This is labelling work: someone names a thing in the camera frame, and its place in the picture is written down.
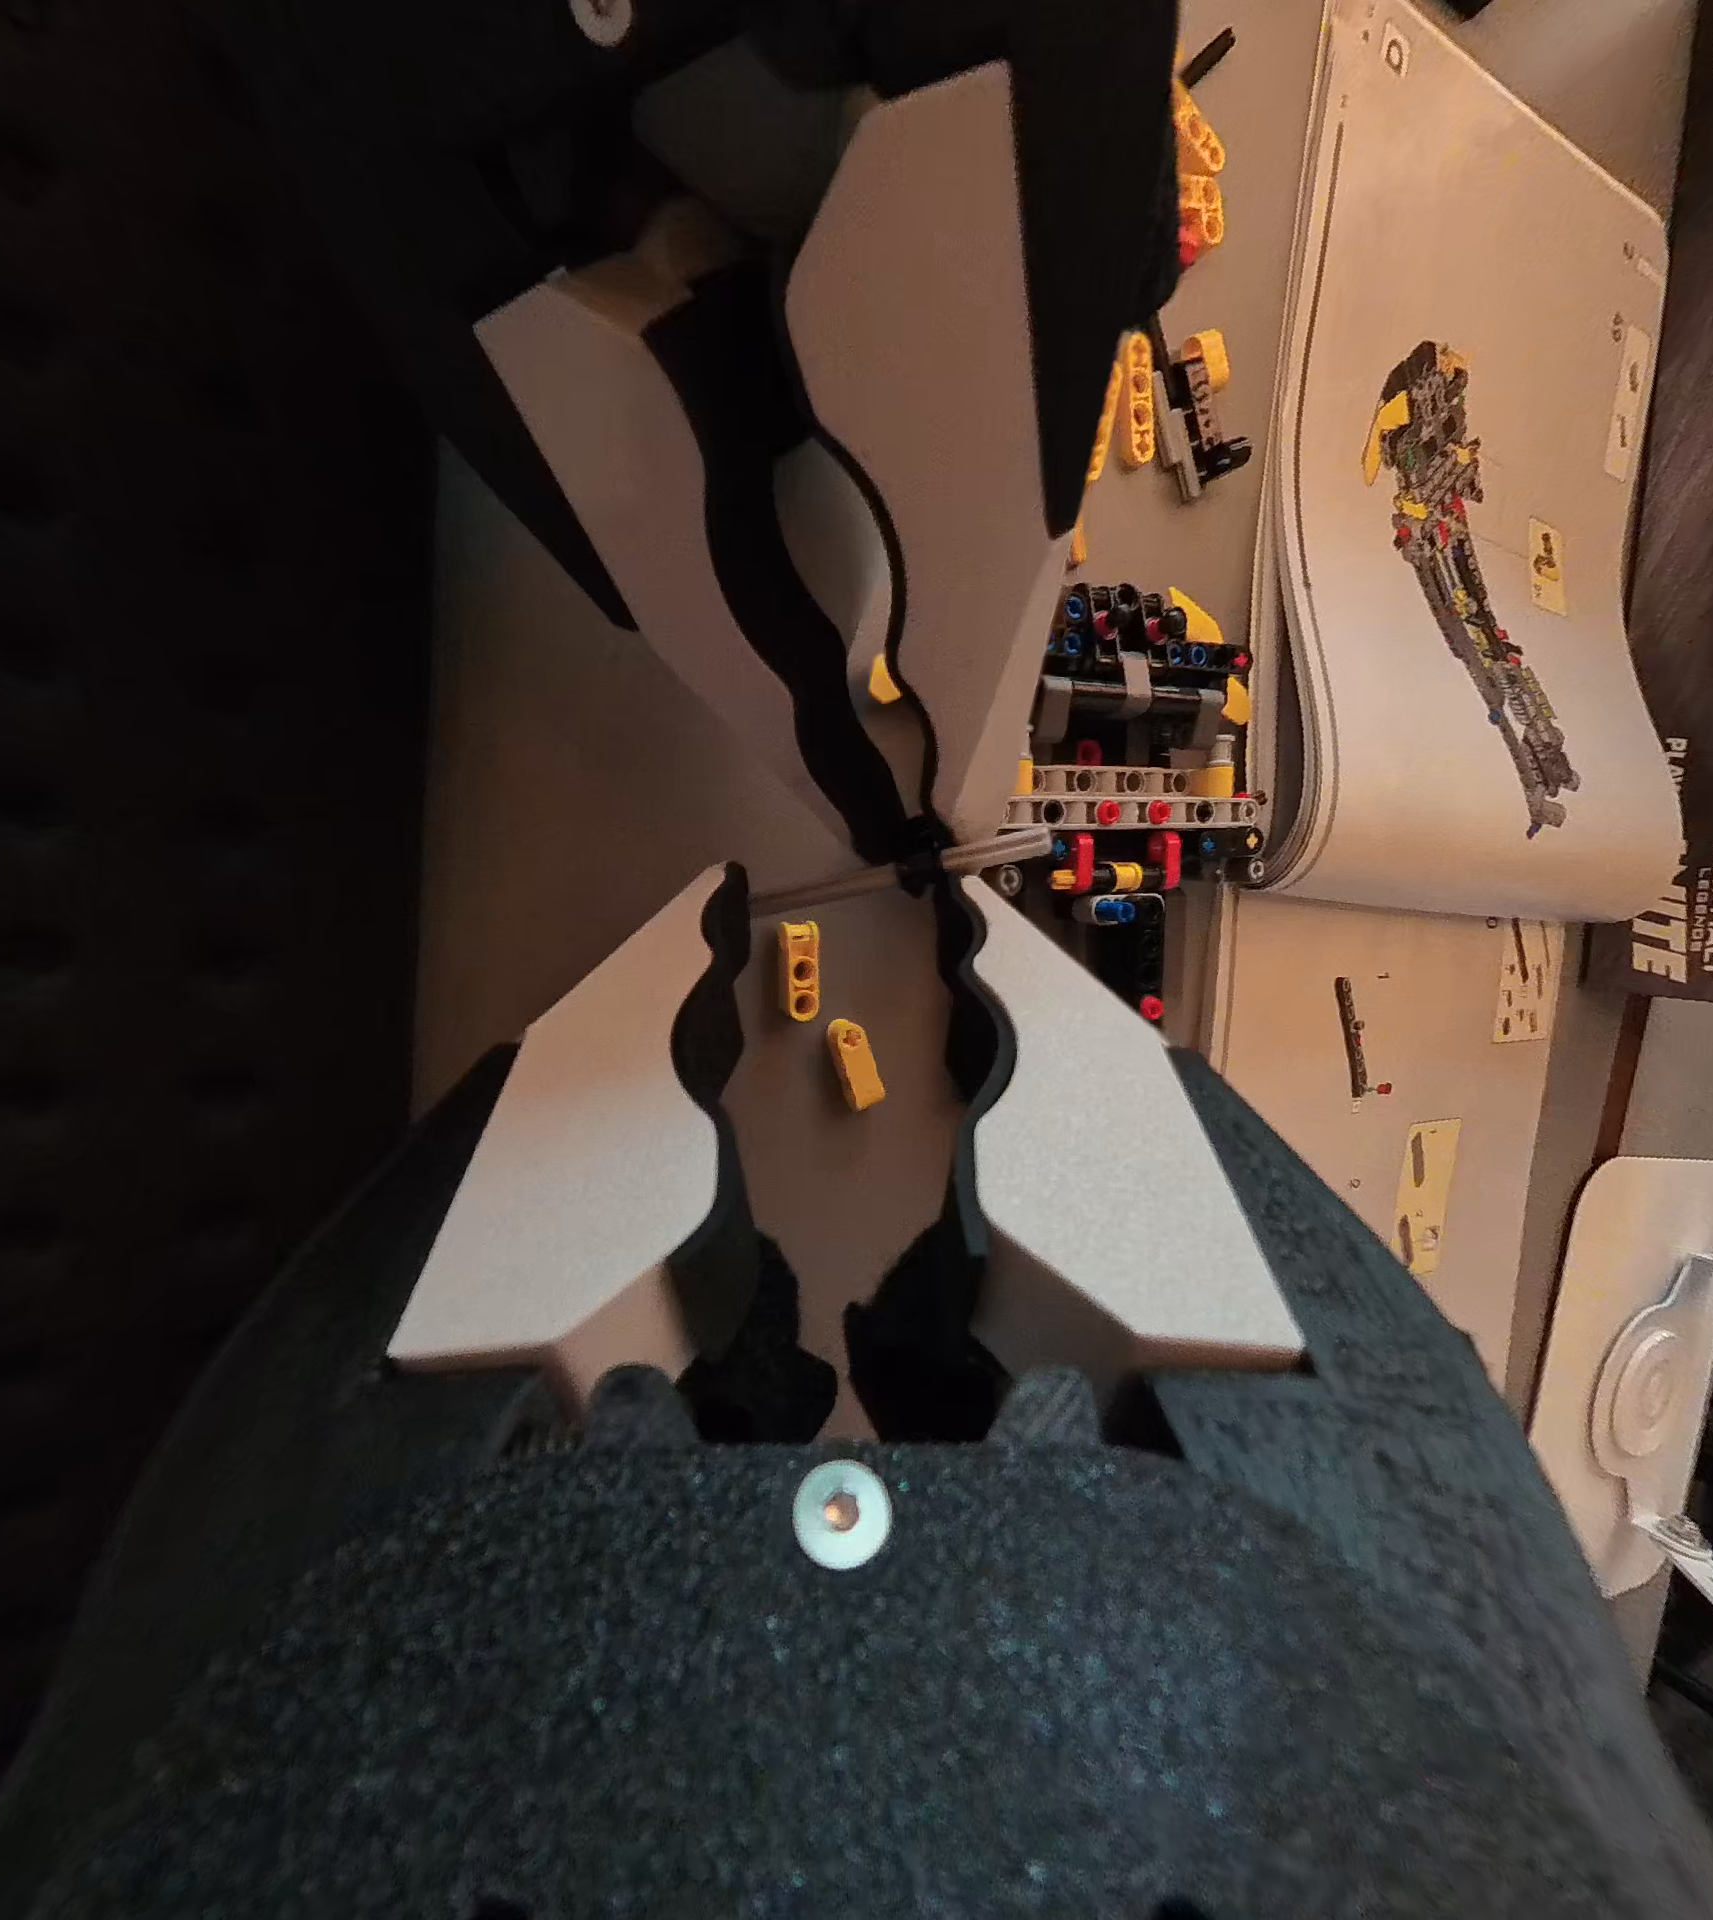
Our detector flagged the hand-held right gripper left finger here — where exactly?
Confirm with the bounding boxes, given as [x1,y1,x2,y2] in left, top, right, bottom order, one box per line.
[384,862,752,1415]

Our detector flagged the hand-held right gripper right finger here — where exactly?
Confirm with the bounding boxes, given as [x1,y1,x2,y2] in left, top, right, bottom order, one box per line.
[951,882,1319,1377]

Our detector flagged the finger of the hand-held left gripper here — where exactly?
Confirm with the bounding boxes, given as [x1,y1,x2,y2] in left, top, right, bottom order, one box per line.
[469,269,937,882]
[782,59,1078,867]

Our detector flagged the grey lego axle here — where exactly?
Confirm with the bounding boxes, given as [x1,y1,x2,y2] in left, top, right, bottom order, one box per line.
[741,827,1056,911]

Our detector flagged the scattered yellow lego pieces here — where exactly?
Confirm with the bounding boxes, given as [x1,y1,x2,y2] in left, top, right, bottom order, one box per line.
[1078,26,1259,507]

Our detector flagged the partly built lego car chassis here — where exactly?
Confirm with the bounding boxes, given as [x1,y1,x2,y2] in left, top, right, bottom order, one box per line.
[994,582,1272,1039]

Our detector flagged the open instruction booklet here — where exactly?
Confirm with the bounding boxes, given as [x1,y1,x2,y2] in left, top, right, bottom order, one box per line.
[1205,0,1701,1399]

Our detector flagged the black perforated chair back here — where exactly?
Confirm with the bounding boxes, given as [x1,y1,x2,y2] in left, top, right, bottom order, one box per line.
[0,0,439,1802]

